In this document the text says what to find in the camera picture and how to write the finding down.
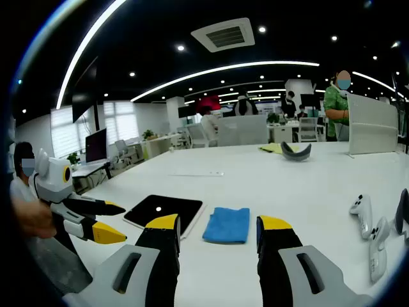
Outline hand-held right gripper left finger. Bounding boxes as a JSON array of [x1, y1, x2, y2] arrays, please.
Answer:
[[63, 213, 181, 307]]

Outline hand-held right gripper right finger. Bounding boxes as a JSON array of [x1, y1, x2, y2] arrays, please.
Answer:
[[256, 215, 374, 307]]

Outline black mirror with white frame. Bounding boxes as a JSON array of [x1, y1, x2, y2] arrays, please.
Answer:
[[123, 194, 207, 241]]

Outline blue cleaning cloth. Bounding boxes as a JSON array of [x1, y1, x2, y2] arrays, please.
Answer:
[[202, 207, 251, 244]]

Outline person's left hand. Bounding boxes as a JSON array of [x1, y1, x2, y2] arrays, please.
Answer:
[[12, 198, 58, 239]]

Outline computer monitor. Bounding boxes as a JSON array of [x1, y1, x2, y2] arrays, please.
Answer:
[[84, 128, 109, 164]]

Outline white game controller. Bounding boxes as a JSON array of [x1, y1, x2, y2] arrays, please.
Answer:
[[369, 216, 391, 284], [349, 194, 374, 240]]

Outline black hanging screen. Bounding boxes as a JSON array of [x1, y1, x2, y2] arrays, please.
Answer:
[[72, 56, 98, 124]]

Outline yellow paper sheet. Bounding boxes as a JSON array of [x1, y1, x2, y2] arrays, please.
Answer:
[[258, 143, 300, 155]]

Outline white VR controllers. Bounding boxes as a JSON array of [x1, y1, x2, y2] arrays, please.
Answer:
[[394, 188, 409, 247]]

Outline grey desk divider panel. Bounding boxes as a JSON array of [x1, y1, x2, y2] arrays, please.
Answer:
[[217, 114, 268, 147]]

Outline white office chair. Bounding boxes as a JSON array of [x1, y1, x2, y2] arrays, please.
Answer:
[[297, 117, 320, 143]]

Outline curved ceiling light strip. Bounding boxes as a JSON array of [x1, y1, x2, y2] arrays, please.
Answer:
[[130, 60, 320, 102], [56, 0, 128, 110]]

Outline white perforated divider panel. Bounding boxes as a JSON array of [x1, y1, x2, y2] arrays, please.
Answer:
[[346, 93, 399, 159]]

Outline ceiling air vent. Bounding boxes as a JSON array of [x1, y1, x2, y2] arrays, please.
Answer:
[[190, 17, 256, 53]]

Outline white cable slot cover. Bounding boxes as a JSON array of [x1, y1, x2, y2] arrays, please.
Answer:
[[168, 171, 225, 178]]

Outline grey curved head strap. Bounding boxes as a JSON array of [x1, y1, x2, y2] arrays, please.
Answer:
[[280, 141, 313, 163]]

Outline red wall panel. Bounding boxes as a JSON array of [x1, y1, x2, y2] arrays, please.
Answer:
[[196, 95, 221, 113]]

